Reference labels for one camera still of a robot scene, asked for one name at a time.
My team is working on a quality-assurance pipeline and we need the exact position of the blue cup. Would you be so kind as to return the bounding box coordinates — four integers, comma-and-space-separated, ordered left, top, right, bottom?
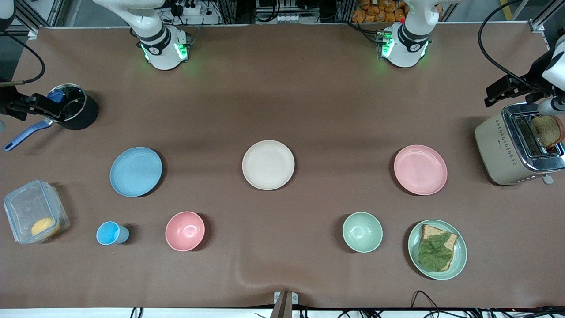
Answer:
96, 221, 130, 246

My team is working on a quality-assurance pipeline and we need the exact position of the brown bread slice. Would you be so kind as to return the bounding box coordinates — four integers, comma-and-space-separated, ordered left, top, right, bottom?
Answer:
418, 224, 459, 271

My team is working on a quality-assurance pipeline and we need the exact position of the glass lid with blue knob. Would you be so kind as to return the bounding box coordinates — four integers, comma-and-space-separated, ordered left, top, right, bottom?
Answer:
44, 84, 87, 122

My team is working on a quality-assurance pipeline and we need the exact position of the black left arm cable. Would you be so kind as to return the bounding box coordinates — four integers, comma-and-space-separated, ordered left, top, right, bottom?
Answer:
478, 0, 537, 89

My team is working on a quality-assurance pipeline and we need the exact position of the brown toast slice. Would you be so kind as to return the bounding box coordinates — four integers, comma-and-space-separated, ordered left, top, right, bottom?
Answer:
531, 114, 565, 149

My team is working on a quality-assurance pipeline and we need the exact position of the white power strip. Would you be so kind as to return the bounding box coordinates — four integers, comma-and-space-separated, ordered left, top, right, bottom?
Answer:
170, 0, 203, 16

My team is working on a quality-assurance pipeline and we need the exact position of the orange fruit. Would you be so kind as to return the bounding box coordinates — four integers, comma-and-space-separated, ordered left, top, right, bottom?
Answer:
31, 217, 60, 239

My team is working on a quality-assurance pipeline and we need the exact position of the beige and chrome toaster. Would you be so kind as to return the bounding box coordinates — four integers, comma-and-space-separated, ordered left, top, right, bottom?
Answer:
475, 102, 565, 186

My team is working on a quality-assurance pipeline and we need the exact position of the brown table cloth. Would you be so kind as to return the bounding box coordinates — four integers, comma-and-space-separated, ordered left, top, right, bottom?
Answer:
0, 24, 565, 310

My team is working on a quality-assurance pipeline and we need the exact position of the aluminium frame post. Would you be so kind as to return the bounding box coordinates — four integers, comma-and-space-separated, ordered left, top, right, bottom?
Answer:
13, 0, 67, 40
530, 0, 565, 32

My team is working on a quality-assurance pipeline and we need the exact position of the black looped floor cable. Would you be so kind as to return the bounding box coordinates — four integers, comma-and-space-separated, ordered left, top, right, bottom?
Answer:
411, 290, 442, 318

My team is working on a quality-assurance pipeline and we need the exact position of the clear plastic container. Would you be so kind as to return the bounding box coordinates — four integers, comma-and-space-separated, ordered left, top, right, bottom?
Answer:
4, 179, 70, 244

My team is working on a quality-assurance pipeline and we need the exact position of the pink plate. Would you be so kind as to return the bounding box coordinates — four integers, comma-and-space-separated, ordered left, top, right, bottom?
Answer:
394, 144, 448, 196

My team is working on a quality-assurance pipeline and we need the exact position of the pink bowl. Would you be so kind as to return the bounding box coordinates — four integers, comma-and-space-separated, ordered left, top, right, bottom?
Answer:
165, 211, 206, 252

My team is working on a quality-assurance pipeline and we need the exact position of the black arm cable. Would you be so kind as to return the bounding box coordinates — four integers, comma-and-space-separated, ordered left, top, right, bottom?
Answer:
0, 31, 46, 85
478, 0, 537, 89

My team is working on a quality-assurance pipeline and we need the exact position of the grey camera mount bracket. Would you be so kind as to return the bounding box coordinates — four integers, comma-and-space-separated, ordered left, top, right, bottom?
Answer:
270, 291, 298, 318

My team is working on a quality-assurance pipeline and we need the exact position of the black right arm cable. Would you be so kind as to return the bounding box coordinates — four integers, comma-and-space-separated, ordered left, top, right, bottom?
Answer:
0, 31, 46, 85

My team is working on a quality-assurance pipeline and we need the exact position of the green lettuce leaf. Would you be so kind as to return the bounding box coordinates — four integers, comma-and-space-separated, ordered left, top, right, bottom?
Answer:
418, 233, 453, 272

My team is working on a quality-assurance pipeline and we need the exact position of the black pot with blue handle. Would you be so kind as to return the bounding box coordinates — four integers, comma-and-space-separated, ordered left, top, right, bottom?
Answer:
4, 83, 98, 152

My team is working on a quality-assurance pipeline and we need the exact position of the blue plate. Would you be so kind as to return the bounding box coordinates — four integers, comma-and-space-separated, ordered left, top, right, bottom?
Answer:
109, 147, 163, 197

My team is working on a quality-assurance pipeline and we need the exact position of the bag of orange buns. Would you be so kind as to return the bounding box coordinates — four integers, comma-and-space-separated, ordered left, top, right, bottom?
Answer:
352, 0, 409, 23

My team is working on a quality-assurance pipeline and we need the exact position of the green bowl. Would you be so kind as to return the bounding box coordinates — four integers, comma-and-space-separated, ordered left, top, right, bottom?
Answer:
342, 212, 383, 253

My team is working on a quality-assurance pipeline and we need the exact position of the beige plate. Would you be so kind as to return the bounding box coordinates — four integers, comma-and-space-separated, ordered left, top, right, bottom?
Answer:
242, 140, 295, 191

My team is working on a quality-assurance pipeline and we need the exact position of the green plate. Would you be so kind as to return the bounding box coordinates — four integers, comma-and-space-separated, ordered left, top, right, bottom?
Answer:
407, 220, 467, 280

